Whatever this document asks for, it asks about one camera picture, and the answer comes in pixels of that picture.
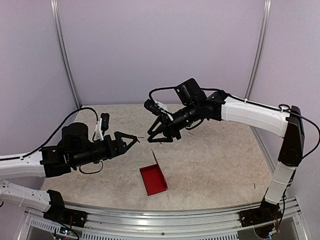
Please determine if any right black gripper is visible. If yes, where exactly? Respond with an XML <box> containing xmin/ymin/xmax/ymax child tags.
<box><xmin>147</xmin><ymin>101</ymin><xmax>201</xmax><ymax>142</ymax></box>

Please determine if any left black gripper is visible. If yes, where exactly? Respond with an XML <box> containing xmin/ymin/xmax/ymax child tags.
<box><xmin>71</xmin><ymin>130</ymin><xmax>137</xmax><ymax>167</ymax></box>

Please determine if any red paper box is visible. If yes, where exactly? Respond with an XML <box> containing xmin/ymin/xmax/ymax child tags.
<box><xmin>139</xmin><ymin>150</ymin><xmax>168</xmax><ymax>197</ymax></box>

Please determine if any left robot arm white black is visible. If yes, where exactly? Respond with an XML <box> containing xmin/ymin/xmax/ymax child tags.
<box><xmin>0</xmin><ymin>122</ymin><xmax>138</xmax><ymax>223</ymax></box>

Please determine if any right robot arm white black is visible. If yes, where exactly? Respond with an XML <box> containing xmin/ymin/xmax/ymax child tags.
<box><xmin>144</xmin><ymin>78</ymin><xmax>305</xmax><ymax>222</ymax></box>

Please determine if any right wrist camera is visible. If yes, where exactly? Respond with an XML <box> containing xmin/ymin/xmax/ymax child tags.
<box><xmin>143</xmin><ymin>99</ymin><xmax>174</xmax><ymax>121</ymax></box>

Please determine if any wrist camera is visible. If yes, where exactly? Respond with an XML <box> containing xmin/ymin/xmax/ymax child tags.
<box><xmin>143</xmin><ymin>99</ymin><xmax>174</xmax><ymax>121</ymax></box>
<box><xmin>92</xmin><ymin>113</ymin><xmax>110</xmax><ymax>142</ymax></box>

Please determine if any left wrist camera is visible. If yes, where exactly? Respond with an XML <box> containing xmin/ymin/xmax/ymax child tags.
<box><xmin>92</xmin><ymin>113</ymin><xmax>110</xmax><ymax>142</ymax></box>

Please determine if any front aluminium rail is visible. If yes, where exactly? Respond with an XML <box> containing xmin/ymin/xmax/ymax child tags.
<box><xmin>16</xmin><ymin>198</ymin><xmax>311</xmax><ymax>240</ymax></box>

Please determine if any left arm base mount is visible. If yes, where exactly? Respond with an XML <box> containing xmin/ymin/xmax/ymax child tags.
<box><xmin>43</xmin><ymin>208</ymin><xmax>88</xmax><ymax>228</ymax></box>

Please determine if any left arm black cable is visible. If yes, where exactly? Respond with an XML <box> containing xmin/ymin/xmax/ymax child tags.
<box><xmin>0</xmin><ymin>107</ymin><xmax>105</xmax><ymax>175</ymax></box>

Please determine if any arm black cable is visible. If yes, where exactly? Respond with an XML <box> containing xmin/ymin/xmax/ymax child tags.
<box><xmin>148</xmin><ymin>86</ymin><xmax>320</xmax><ymax>226</ymax></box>
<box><xmin>0</xmin><ymin>107</ymin><xmax>105</xmax><ymax>175</ymax></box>

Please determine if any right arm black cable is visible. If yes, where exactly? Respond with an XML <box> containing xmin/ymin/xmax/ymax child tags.
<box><xmin>148</xmin><ymin>86</ymin><xmax>320</xmax><ymax>226</ymax></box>

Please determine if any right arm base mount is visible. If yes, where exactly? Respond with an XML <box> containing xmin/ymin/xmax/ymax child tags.
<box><xmin>238</xmin><ymin>207</ymin><xmax>282</xmax><ymax>228</ymax></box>

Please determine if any left aluminium frame post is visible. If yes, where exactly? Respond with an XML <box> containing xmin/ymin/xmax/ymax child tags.
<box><xmin>50</xmin><ymin>0</ymin><xmax>82</xmax><ymax>109</ymax></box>

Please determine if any aluminium frame post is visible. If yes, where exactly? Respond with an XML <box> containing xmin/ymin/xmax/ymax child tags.
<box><xmin>50</xmin><ymin>0</ymin><xmax>82</xmax><ymax>109</ymax></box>
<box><xmin>244</xmin><ymin>0</ymin><xmax>272</xmax><ymax>100</ymax></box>

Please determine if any right aluminium frame post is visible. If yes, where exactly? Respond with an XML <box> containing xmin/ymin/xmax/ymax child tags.
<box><xmin>244</xmin><ymin>0</ymin><xmax>272</xmax><ymax>100</ymax></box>

